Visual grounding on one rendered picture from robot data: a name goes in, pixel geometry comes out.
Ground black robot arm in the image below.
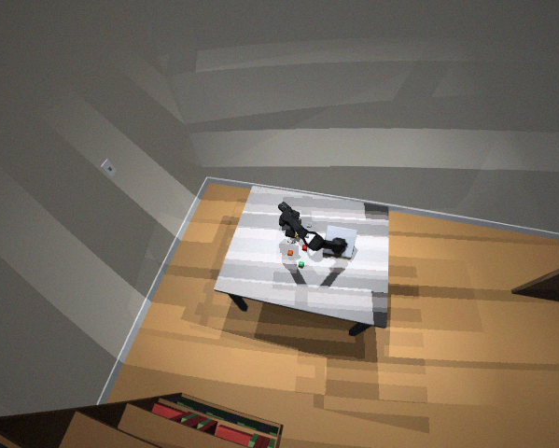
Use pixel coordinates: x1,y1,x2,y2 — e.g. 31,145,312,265
278,202,347,255

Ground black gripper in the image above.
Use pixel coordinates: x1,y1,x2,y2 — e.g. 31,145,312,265
285,223,296,238

